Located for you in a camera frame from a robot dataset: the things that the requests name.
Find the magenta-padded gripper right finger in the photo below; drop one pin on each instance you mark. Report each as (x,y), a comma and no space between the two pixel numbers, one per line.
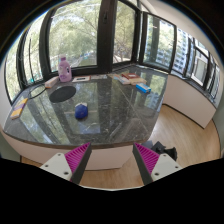
(148,159)

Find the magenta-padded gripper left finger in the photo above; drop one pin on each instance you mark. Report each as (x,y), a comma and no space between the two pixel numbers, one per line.
(76,159)

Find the blue and white computer mouse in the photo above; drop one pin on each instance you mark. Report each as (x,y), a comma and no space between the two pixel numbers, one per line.
(81,111)

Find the round black mouse pad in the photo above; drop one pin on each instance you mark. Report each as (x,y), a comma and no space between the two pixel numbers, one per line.
(62,94)

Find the blue box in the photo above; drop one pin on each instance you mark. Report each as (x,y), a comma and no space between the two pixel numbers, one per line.
(143,88)

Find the beige book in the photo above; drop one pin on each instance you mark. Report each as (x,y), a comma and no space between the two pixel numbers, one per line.
(138,81)

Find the white card with dark print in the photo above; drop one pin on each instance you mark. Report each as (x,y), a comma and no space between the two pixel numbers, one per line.
(81,79)

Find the grey printed paper sheet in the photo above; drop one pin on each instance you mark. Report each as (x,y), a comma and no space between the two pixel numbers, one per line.
(99,77)

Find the red book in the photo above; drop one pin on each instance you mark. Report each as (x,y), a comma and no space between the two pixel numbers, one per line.
(131,75)

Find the purple detergent bottle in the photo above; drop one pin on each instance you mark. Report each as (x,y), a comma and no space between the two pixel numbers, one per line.
(64,71)

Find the black-framed bay window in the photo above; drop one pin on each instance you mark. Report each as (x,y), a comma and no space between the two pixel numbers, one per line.
(106,33)

